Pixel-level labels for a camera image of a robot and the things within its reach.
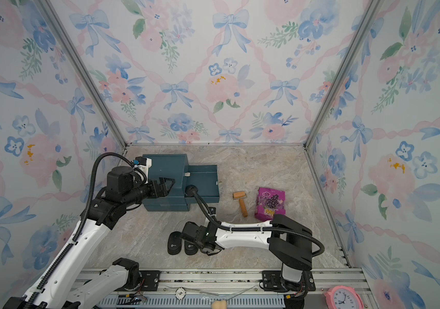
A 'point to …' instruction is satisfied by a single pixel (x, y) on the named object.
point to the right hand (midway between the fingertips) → (204, 235)
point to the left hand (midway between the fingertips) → (167, 180)
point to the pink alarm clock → (343, 297)
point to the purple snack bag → (269, 202)
